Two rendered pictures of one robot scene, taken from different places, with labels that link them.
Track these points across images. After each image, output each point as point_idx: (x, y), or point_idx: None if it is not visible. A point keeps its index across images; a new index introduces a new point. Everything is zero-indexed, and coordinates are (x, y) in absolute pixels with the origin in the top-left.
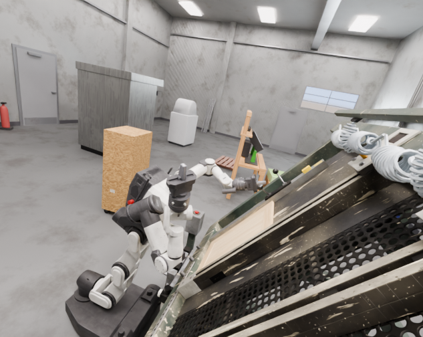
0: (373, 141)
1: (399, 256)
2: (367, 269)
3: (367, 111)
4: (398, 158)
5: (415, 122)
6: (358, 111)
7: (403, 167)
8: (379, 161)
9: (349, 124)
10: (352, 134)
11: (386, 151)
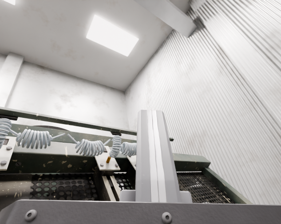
0: (55, 138)
1: (109, 187)
2: (114, 200)
3: (46, 115)
4: (22, 155)
5: (99, 129)
6: (25, 112)
7: (83, 151)
8: (93, 146)
9: (9, 120)
10: (29, 130)
11: (90, 141)
